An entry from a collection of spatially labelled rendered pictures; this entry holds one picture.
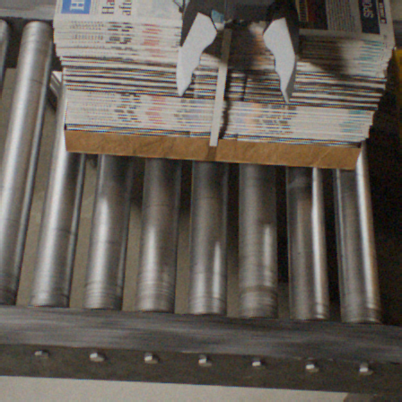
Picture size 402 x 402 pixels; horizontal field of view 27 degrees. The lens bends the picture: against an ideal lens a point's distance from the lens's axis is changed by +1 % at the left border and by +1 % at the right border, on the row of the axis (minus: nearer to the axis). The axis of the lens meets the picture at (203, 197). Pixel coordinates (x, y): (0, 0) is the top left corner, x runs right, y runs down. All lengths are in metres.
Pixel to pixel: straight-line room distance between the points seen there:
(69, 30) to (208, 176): 0.30
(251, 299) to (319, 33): 0.33
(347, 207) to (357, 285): 0.11
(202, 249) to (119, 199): 0.13
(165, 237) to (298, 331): 0.20
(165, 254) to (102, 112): 0.19
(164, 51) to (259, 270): 0.30
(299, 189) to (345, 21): 0.27
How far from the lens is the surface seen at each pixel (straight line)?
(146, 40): 0.93
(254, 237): 1.07
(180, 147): 1.05
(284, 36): 0.86
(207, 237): 1.06
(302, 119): 1.02
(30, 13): 1.28
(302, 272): 1.06
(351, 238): 1.09
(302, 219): 1.09
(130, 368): 1.06
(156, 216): 1.07
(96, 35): 0.93
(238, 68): 0.95
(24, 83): 1.20
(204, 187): 1.10
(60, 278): 1.04
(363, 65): 0.96
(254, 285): 1.04
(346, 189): 1.13
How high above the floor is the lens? 1.74
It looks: 59 degrees down
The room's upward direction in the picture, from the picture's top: 8 degrees clockwise
